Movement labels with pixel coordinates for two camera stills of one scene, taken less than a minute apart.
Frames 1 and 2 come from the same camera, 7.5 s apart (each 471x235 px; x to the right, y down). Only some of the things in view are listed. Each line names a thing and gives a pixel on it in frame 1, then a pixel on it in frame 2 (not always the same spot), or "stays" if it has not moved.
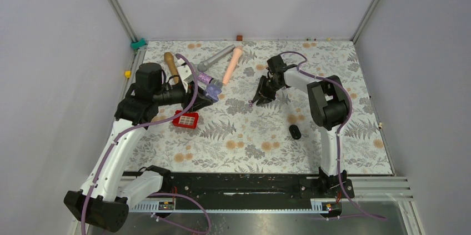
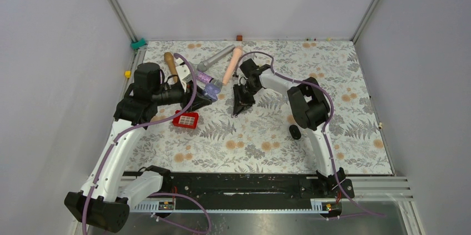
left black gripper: [201, 100] stays
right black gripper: [261, 92] → [241, 103]
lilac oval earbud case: [213, 90] stays
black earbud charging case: [295, 131] stays
